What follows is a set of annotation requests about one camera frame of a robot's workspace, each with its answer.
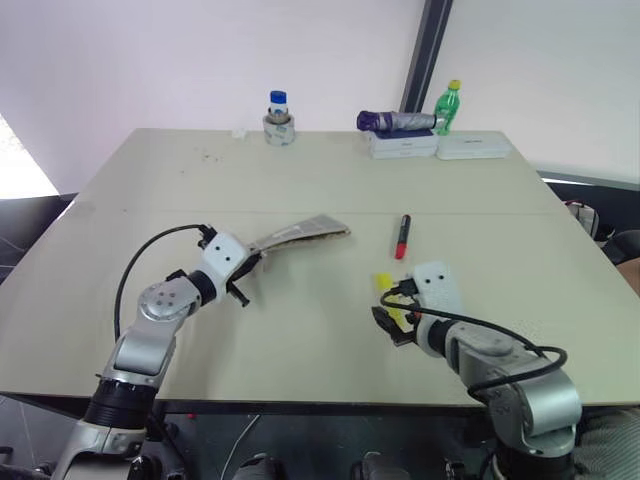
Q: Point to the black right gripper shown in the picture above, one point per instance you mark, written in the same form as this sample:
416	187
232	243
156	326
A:
411	325

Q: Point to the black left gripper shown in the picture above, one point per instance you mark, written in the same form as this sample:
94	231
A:
239	294

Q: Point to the yellow highlighter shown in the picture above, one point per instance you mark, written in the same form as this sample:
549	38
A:
385	282

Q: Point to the grey cloth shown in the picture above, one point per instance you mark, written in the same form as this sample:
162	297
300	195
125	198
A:
305	232

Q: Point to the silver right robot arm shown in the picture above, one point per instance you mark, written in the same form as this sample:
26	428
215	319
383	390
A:
520	385

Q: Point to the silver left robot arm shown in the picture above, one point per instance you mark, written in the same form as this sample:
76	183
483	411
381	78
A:
150	320

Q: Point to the red marker with black cap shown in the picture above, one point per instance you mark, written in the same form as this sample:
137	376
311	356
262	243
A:
402	239

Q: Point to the white tape roll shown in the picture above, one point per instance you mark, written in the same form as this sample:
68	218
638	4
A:
279	131

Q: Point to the dark rounded shape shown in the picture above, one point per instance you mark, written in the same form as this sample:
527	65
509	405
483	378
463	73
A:
380	467
257	467

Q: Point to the blue capped small bottle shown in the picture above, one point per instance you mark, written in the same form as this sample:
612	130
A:
278	102

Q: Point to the white box with blue lid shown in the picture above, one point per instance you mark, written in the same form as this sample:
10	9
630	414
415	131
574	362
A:
402	145

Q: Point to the purple folded umbrella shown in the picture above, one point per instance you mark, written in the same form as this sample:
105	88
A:
400	120

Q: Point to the white flat case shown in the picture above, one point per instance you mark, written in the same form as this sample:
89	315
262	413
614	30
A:
472	146

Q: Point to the red and white bundle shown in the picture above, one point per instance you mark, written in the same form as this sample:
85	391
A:
584	215

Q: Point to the green plastic bottle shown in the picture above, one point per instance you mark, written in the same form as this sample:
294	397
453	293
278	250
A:
446	110

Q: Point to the grey window ledge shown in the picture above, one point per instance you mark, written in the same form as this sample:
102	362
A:
590	180

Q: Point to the dark grey window pillar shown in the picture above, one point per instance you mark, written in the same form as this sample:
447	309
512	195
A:
425	55

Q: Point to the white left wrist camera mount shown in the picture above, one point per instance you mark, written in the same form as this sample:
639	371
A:
225	255

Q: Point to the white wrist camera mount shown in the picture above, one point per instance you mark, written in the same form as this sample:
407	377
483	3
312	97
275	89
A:
225	255
439	286

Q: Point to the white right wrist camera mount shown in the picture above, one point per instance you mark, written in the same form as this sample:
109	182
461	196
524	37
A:
439	286

